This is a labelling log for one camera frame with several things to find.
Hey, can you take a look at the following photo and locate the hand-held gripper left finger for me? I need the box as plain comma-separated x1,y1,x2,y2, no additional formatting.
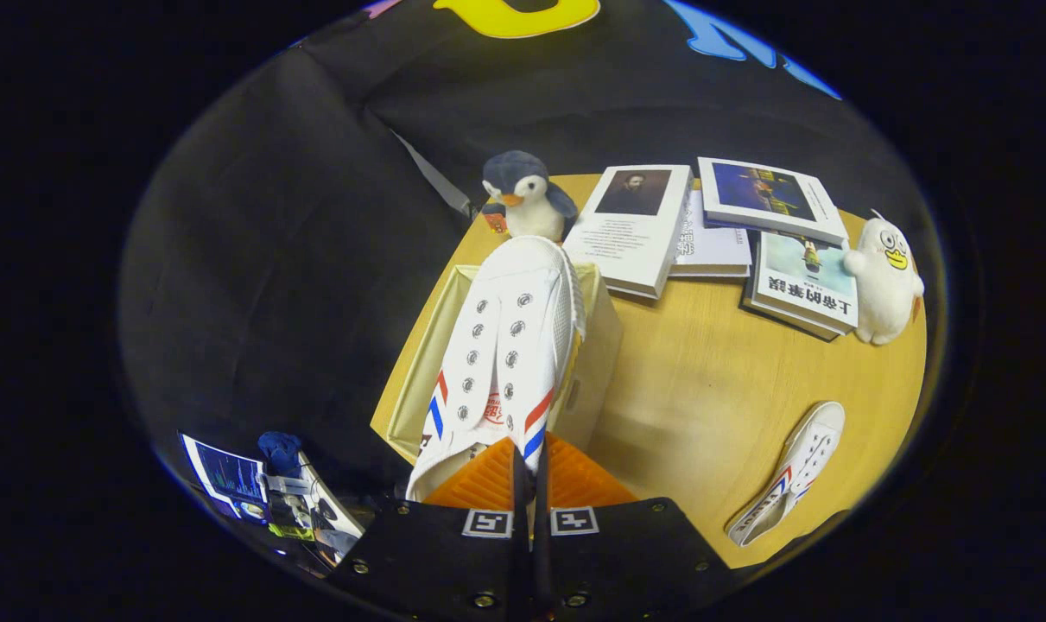
328,436,532,622

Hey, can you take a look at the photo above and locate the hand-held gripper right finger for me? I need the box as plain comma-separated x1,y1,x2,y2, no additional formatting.
536,432,735,622

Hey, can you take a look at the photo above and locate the beige fabric storage box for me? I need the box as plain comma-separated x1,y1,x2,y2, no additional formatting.
370,262,624,467

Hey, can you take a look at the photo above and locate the white shoe with stripes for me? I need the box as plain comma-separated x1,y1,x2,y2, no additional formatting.
404,235,588,504
726,401,846,549

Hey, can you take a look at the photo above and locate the white desk equipment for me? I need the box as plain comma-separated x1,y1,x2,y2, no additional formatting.
263,449,366,562

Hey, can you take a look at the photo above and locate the blue soft object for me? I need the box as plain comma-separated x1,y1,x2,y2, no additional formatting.
257,431,303,476

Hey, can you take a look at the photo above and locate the computer monitor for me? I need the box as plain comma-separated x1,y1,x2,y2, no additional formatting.
180,434,269,519

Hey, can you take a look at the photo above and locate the white book with portrait cover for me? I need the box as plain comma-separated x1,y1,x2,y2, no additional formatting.
562,164,694,300

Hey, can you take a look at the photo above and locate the grey penguin plush toy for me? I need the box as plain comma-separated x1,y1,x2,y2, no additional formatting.
479,150,580,243

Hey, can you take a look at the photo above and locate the plain white text book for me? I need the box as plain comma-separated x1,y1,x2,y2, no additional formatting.
669,190,753,279

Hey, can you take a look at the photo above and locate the book with teal cover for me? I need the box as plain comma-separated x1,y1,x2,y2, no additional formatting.
741,232,860,341

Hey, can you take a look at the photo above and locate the black backdrop cloth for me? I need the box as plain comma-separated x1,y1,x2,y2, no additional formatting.
117,0,947,485

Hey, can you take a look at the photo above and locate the book with dark blue cover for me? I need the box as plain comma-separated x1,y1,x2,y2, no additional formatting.
697,156,850,247

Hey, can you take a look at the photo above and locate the white duck plush toy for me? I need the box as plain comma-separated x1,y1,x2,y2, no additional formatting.
842,210,926,346

